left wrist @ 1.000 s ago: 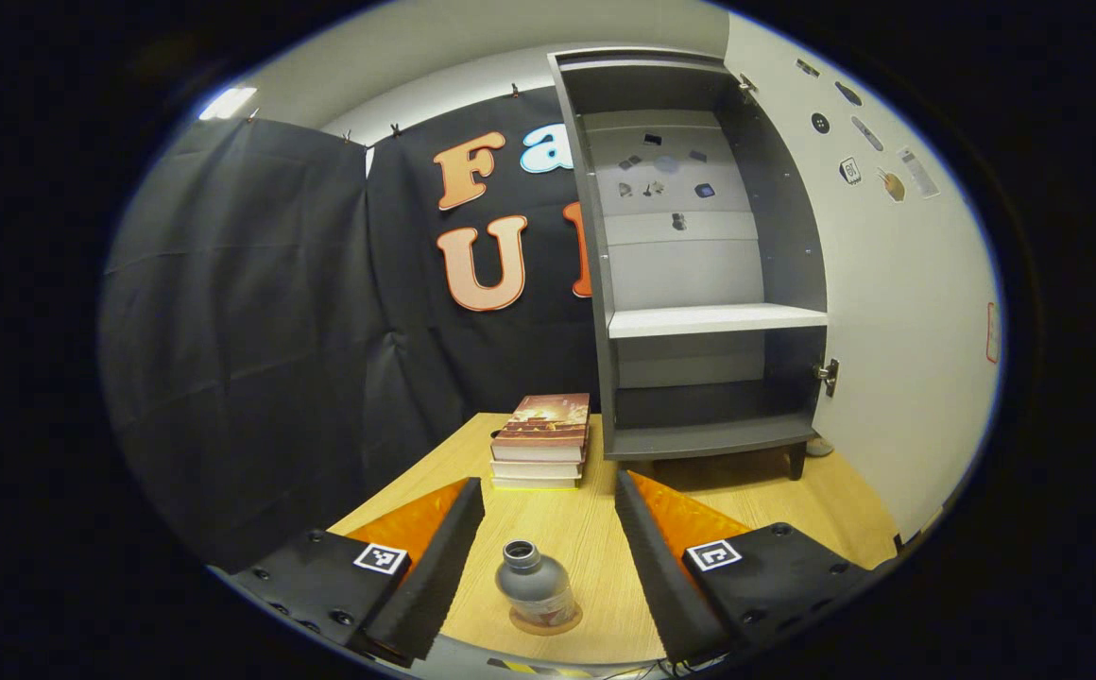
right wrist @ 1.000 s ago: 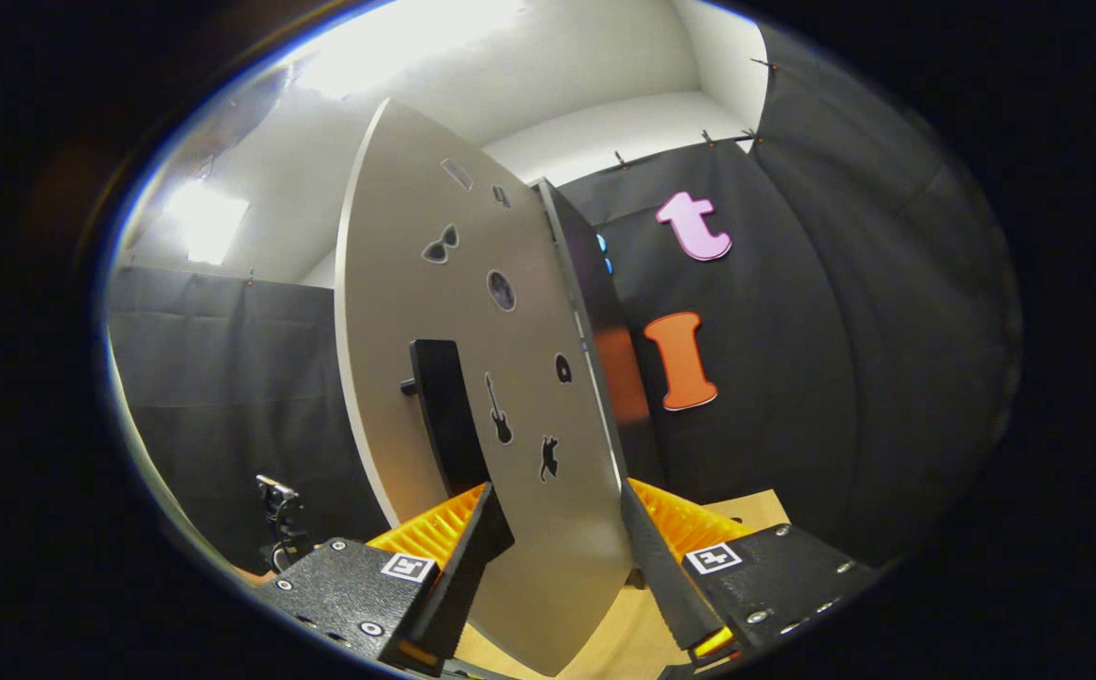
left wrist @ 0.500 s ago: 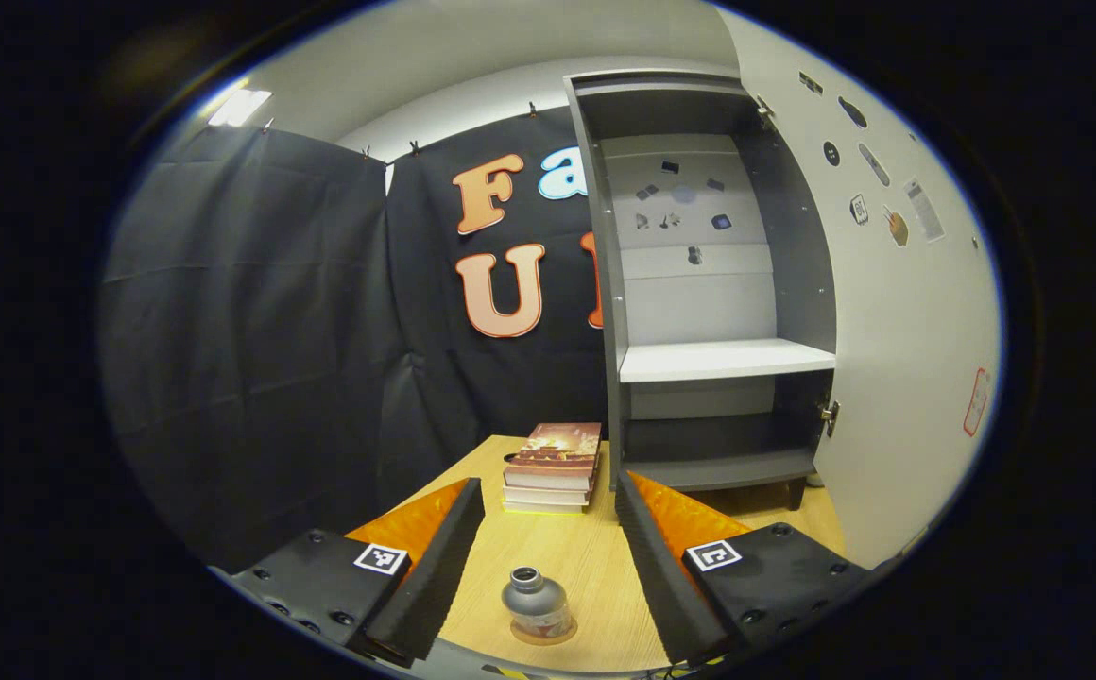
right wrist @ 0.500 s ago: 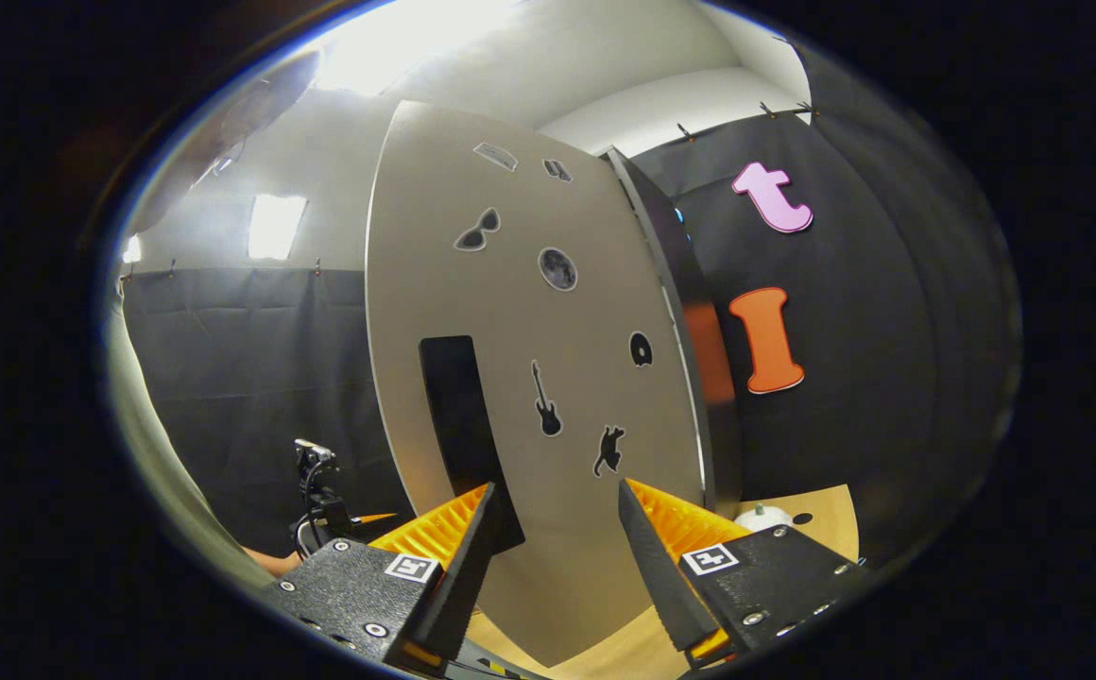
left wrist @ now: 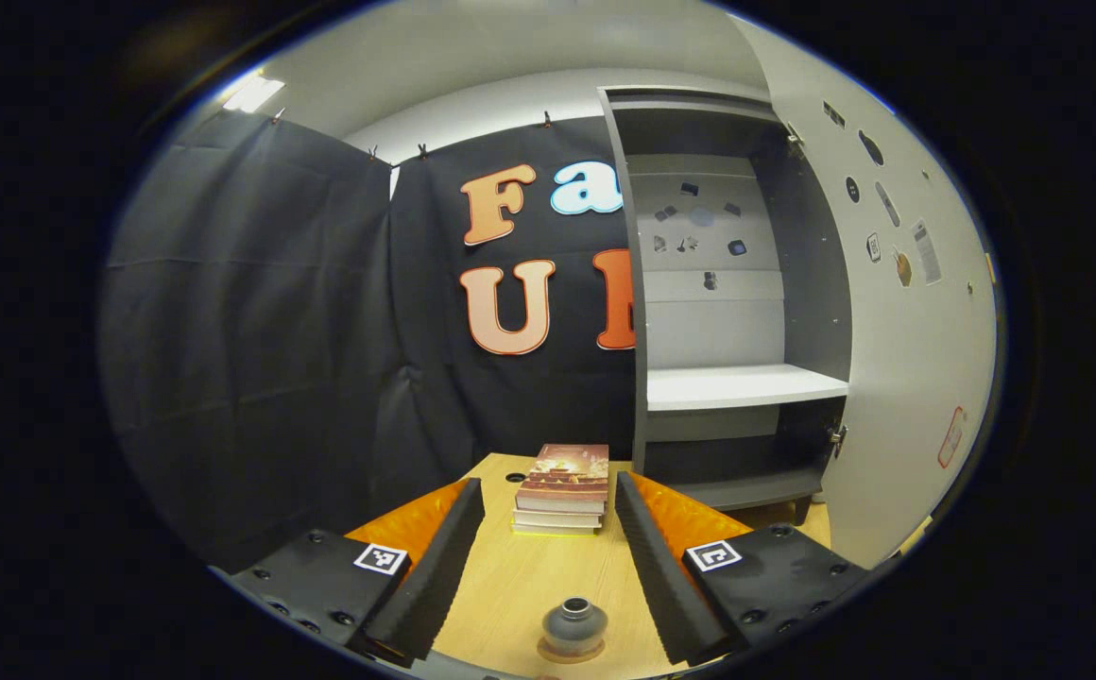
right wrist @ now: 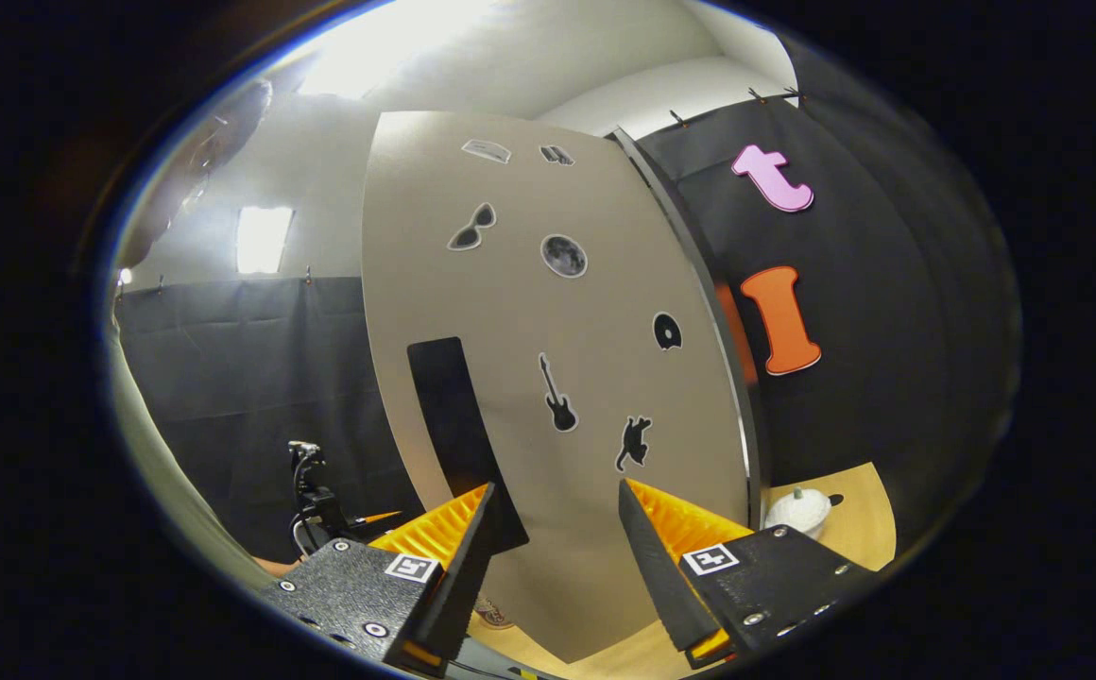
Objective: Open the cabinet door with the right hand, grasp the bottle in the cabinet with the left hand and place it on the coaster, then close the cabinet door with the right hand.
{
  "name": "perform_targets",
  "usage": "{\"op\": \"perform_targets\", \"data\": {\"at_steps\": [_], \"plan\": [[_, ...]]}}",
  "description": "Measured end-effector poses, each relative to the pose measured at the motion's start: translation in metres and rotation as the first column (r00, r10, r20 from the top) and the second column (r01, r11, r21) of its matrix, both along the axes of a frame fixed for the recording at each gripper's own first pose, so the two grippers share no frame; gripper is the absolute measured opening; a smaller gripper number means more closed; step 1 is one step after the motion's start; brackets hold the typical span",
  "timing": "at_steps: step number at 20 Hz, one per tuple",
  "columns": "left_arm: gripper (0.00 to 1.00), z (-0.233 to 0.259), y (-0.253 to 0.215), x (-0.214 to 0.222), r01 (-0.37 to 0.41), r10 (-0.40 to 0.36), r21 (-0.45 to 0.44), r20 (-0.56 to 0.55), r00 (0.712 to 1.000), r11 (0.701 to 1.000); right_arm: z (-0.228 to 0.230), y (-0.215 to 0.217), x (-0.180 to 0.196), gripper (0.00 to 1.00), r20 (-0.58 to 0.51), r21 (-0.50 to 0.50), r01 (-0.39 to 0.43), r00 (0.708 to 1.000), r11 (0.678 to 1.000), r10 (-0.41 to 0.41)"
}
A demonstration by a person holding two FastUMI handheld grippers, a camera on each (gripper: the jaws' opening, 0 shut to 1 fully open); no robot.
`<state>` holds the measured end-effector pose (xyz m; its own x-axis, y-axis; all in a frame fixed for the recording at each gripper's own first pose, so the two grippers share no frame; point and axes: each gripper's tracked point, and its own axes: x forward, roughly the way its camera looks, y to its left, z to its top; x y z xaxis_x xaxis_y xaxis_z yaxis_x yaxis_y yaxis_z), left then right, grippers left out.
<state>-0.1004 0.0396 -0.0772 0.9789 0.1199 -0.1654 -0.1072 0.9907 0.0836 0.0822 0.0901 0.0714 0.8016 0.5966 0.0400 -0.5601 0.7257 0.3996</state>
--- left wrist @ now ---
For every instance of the red brown cover book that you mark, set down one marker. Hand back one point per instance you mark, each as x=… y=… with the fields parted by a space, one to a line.
x=567 y=470

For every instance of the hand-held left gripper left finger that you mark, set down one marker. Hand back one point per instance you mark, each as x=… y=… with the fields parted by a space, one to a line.
x=439 y=576

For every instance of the white cabinet shelf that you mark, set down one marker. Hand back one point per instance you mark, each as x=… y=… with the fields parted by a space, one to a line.
x=737 y=387

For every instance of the thin yellow book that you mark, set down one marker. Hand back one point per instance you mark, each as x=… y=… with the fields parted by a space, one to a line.
x=553 y=531

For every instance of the small ceiling light panel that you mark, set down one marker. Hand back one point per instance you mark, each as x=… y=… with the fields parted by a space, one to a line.
x=253 y=93

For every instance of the silver grey bottle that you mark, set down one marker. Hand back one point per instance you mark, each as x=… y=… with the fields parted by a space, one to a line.
x=574 y=619

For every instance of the black backdrop cloth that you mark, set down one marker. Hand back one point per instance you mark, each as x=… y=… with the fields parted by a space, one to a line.
x=255 y=331

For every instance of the round brown coaster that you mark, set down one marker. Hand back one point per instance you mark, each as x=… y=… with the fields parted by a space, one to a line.
x=572 y=656

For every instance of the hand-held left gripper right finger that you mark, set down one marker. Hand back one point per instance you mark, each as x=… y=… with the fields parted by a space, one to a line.
x=652 y=576

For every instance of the beige cabinet door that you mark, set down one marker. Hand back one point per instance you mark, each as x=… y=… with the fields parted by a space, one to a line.
x=916 y=378

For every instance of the white paged book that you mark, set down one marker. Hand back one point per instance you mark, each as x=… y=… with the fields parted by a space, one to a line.
x=557 y=514

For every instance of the metal door hinge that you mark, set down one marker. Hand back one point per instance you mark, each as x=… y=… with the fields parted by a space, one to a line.
x=796 y=140
x=838 y=440

